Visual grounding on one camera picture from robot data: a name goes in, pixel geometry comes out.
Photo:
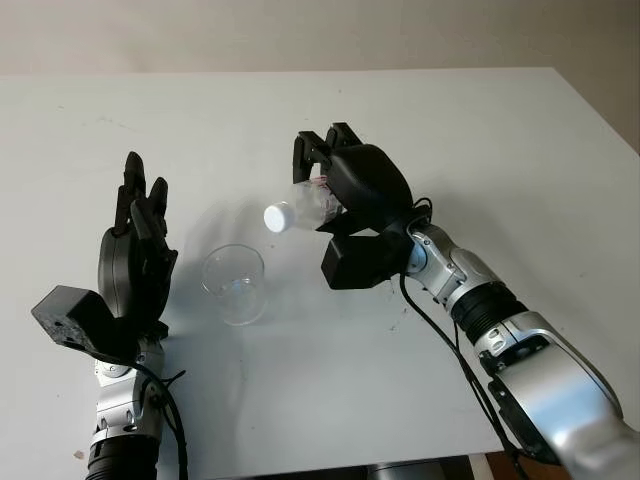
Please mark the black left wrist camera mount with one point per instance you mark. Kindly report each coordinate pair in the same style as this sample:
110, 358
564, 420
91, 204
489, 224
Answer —
65, 315

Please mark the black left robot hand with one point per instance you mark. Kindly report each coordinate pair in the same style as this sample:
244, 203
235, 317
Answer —
125, 270

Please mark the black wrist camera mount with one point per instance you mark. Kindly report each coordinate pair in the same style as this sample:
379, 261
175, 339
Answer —
65, 315
355, 265

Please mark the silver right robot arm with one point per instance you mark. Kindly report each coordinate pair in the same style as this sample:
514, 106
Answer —
540, 360

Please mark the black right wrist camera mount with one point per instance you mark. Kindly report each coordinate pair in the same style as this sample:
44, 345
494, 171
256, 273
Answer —
355, 265

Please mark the dark grey robot torso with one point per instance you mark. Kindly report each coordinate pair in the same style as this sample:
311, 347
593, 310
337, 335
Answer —
360, 471

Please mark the clear water bottle white cap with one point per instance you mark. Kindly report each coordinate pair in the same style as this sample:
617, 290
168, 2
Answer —
305, 205

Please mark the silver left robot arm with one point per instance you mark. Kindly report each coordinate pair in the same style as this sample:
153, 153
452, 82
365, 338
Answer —
117, 410

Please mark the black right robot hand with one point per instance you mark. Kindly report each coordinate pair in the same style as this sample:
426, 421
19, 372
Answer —
370, 185

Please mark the clear plastic cup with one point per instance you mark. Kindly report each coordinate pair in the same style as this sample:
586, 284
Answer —
235, 290

